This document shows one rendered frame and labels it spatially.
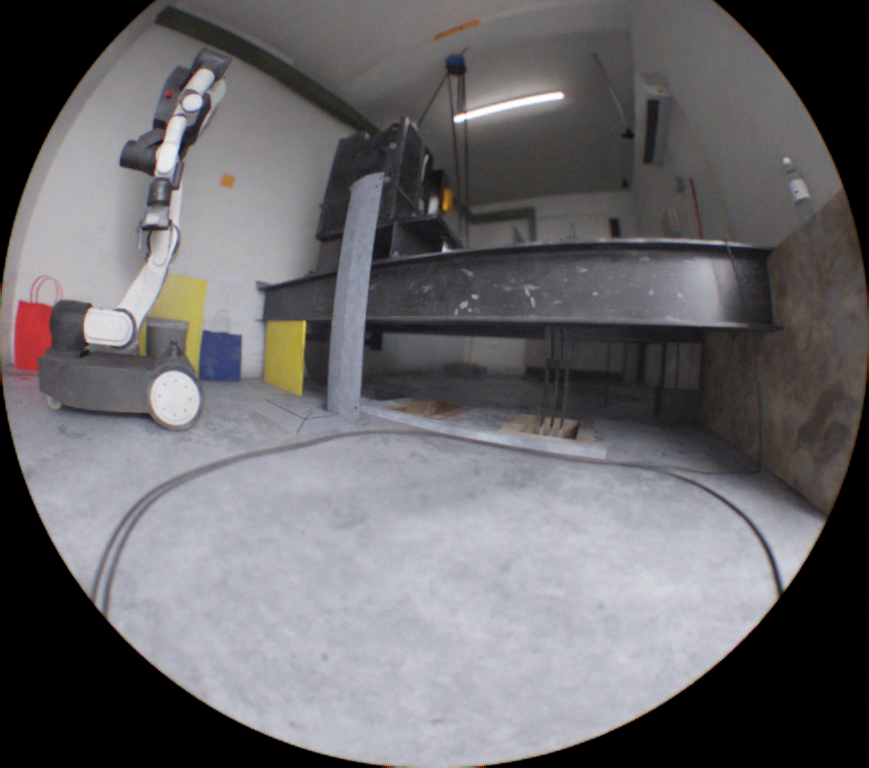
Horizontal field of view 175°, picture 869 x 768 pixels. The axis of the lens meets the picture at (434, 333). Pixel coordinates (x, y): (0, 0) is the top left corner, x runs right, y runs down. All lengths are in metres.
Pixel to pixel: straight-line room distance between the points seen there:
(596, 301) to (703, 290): 0.37
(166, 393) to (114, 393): 0.20
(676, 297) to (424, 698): 0.99
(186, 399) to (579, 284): 1.25
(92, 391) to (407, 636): 0.98
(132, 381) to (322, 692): 0.90
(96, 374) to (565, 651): 1.15
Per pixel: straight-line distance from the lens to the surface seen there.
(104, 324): 1.16
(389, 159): 1.58
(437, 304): 1.07
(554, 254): 0.96
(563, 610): 0.42
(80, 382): 1.07
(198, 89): 1.28
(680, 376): 1.70
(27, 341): 2.05
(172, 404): 0.98
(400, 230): 1.33
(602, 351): 3.95
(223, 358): 1.93
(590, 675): 0.37
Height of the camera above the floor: 0.31
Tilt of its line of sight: 3 degrees up
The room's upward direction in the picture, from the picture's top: 4 degrees clockwise
